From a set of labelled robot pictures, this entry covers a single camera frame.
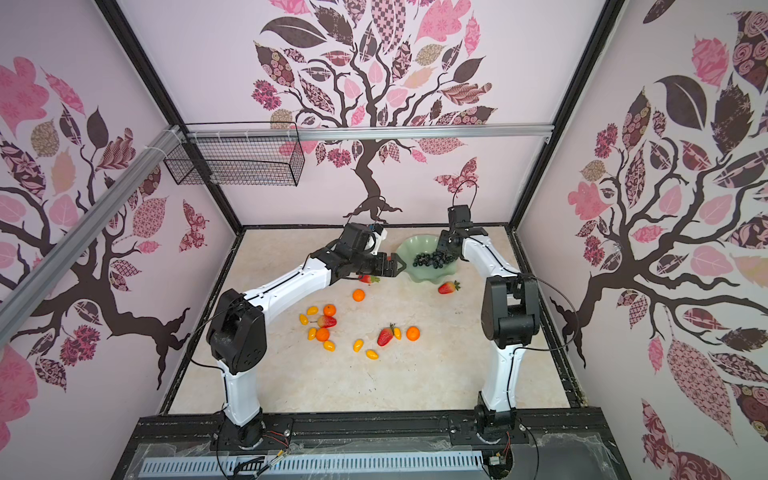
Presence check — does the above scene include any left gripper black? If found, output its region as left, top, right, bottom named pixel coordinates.
left=351, top=251, right=406, bottom=277

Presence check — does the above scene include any light green wavy fruit bowl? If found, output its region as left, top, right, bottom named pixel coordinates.
left=396, top=234, right=458, bottom=285

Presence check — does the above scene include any dark fake grape bunch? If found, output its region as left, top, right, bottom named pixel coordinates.
left=412, top=251, right=456, bottom=269

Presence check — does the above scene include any strawberry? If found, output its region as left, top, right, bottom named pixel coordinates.
left=358, top=275, right=380, bottom=284
left=438, top=280, right=460, bottom=295
left=377, top=324, right=396, bottom=347
left=317, top=315, right=337, bottom=329

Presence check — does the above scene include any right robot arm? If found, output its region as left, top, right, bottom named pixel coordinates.
left=437, top=228, right=541, bottom=436

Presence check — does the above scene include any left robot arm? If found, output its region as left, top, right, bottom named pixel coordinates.
left=206, top=223, right=406, bottom=450

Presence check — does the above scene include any strawberry in fruit cluster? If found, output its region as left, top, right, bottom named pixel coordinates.
left=317, top=315, right=337, bottom=329

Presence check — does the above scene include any orange front right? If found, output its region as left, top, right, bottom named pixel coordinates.
left=406, top=326, right=420, bottom=341

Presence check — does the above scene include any orange bottom of cluster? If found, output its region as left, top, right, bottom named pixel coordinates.
left=315, top=328, right=330, bottom=342

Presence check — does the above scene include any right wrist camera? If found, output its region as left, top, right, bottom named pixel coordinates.
left=448, top=205, right=473, bottom=229

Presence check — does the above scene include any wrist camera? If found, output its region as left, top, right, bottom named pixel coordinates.
left=448, top=205, right=473, bottom=229
left=368, top=224, right=387, bottom=242

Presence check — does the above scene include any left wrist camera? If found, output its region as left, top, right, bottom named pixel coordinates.
left=368, top=224, right=387, bottom=242

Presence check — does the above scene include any black wire basket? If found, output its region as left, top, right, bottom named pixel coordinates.
left=164, top=120, right=305, bottom=187

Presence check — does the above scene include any aluminium rail back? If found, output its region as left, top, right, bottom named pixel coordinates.
left=186, top=123, right=554, bottom=141

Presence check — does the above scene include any aluminium rail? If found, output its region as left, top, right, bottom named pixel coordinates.
left=186, top=123, right=554, bottom=141
left=1, top=125, right=184, bottom=345

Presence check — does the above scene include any white vented cable duct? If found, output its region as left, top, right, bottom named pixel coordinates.
left=131, top=451, right=486, bottom=479

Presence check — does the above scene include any black base frame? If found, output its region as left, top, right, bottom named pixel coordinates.
left=114, top=407, right=629, bottom=479

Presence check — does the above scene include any aluminium rail left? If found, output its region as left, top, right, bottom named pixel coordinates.
left=1, top=125, right=184, bottom=345

